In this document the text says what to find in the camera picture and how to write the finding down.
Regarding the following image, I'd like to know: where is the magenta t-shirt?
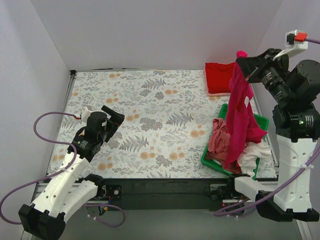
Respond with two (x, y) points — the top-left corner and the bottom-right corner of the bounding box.
(224, 63), (267, 169)

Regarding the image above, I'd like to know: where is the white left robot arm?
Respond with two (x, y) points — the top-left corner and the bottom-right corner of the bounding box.
(18, 105), (125, 240)

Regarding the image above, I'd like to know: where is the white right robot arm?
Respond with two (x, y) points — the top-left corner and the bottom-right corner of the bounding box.
(226, 48), (320, 222)

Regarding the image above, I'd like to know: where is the folded red t-shirt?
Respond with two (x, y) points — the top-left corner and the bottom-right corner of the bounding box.
(204, 62), (235, 96)

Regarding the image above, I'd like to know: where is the folded pink t-shirt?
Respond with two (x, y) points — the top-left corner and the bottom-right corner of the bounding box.
(203, 68), (232, 97)

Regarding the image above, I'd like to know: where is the floral patterned tablecloth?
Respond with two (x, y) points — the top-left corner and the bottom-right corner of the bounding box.
(46, 69), (279, 180)

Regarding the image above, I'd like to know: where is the dusty pink crumpled t-shirt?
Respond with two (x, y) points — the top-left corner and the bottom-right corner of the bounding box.
(205, 118), (241, 174)

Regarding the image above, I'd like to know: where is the white crumpled t-shirt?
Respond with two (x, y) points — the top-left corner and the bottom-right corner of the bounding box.
(236, 142), (272, 178)

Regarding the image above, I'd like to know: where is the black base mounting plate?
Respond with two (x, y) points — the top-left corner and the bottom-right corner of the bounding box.
(44, 177), (278, 212)

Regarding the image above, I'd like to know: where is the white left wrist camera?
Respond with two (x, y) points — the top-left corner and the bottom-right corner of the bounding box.
(74, 105), (93, 124)

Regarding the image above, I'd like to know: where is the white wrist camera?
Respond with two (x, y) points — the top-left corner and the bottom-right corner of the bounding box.
(74, 105), (93, 124)
(272, 30), (308, 61)

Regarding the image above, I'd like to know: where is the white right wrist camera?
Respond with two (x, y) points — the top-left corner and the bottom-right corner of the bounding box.
(272, 30), (308, 61)

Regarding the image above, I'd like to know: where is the aluminium frame rail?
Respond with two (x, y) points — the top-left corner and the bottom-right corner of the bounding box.
(21, 181), (313, 240)

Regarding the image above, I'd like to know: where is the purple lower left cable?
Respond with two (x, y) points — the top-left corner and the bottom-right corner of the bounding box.
(83, 203), (127, 228)

